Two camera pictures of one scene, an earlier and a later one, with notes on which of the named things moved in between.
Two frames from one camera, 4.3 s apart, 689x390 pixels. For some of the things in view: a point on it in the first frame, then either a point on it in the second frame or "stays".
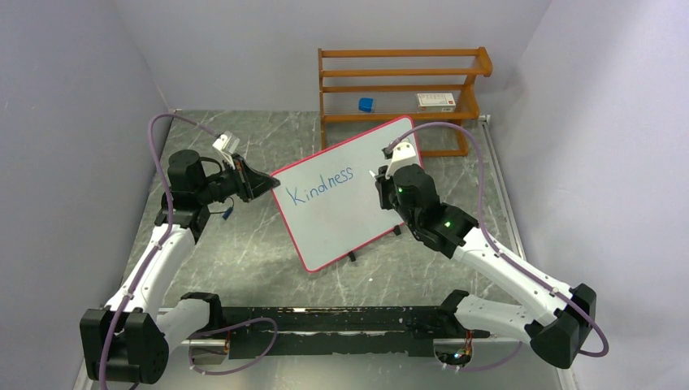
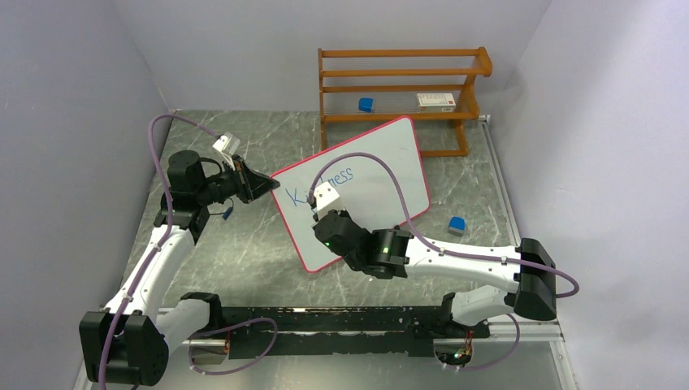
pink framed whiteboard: (332, 199) stays
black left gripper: (249, 184) stays
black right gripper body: (388, 198) → (353, 263)
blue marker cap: (226, 214) stays
